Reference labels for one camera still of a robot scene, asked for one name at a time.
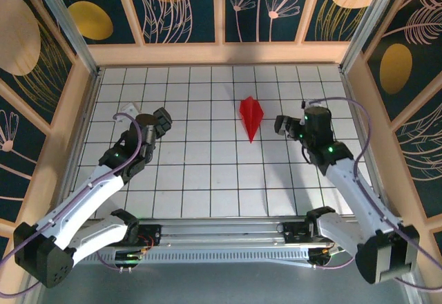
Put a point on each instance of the grey metal panel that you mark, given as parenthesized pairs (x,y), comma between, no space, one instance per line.
(221,283)

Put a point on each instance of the aluminium side rail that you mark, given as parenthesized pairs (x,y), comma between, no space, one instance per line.
(357,110)
(76,145)

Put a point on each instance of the aluminium corner post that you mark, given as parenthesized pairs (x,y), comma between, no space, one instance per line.
(371,20)
(64,20)

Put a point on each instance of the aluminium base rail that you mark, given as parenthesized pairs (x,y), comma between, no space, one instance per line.
(221,235)

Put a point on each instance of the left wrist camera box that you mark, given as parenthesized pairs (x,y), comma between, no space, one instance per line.
(128,110)

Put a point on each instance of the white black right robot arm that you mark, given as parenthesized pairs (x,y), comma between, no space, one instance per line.
(355,193)

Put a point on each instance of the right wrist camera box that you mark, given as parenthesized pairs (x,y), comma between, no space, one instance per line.
(305,103)

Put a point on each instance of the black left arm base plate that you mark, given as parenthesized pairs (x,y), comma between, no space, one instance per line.
(152,232)

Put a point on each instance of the white grid mat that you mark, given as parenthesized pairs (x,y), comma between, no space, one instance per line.
(193,86)

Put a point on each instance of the small circuit board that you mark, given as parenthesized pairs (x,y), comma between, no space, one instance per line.
(324,254)
(133,256)

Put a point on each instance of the red paper sheet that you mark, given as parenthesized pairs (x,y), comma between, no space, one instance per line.
(251,114)

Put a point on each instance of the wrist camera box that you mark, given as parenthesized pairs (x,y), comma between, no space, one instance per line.
(305,103)
(128,110)

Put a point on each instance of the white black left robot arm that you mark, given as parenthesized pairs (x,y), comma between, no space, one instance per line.
(89,197)

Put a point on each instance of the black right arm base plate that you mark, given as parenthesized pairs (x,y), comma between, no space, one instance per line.
(293,233)

